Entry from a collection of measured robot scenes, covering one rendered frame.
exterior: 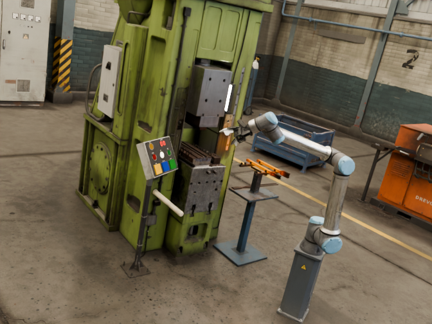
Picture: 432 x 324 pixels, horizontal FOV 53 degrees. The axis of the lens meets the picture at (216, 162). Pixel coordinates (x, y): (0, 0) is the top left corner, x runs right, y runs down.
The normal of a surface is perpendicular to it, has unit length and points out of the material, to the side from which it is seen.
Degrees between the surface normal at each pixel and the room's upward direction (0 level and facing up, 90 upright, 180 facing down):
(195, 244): 90
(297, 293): 90
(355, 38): 90
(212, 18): 90
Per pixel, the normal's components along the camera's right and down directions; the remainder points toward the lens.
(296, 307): -0.51, 0.18
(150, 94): -0.78, 0.03
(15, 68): 0.66, 0.35
